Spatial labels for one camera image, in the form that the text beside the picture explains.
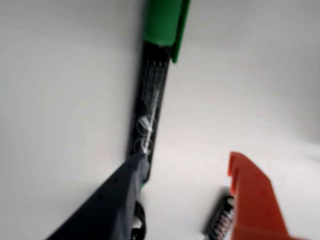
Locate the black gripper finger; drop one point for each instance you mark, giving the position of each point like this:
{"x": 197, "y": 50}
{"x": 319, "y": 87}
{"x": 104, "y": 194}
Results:
{"x": 107, "y": 200}

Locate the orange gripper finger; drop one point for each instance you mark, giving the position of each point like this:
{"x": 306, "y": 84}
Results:
{"x": 257, "y": 200}

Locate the green capped black marker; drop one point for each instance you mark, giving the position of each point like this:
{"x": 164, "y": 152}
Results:
{"x": 152, "y": 100}

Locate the black AA battery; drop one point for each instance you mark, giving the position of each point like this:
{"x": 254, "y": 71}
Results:
{"x": 221, "y": 217}

